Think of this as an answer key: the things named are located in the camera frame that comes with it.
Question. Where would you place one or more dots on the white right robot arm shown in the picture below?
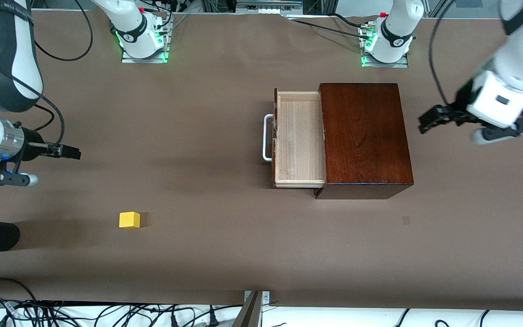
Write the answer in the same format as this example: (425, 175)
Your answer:
(12, 54)

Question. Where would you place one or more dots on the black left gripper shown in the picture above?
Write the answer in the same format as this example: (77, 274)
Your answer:
(458, 106)

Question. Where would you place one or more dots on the silver pole bracket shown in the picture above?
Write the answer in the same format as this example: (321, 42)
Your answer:
(266, 297)

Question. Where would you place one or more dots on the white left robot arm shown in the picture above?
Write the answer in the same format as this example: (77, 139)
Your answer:
(515, 68)

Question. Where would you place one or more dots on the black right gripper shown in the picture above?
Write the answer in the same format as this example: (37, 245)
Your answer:
(32, 144)

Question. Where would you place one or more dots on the black power plug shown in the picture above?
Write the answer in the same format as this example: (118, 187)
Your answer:
(213, 318)
(174, 321)

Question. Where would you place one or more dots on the yellow block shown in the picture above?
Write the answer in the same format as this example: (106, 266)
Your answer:
(129, 220)

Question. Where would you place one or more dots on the dark grey metal pole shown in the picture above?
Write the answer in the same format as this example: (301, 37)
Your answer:
(248, 313)

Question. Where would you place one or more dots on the dark brown wooden cabinet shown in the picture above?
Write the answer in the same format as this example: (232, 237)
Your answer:
(366, 136)

